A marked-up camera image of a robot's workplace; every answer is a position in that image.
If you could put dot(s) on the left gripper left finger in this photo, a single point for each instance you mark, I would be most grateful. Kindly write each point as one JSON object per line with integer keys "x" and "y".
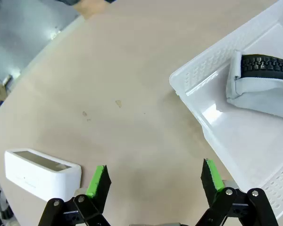
{"x": 99, "y": 186}

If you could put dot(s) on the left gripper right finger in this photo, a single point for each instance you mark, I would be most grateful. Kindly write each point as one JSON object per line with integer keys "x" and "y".
{"x": 212, "y": 183}

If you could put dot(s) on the white rectangular box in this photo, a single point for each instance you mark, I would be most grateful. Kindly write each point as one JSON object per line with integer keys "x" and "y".
{"x": 37, "y": 179}

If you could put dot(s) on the white perforated plastic basket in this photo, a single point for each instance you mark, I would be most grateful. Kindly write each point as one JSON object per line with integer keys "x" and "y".
{"x": 238, "y": 146}

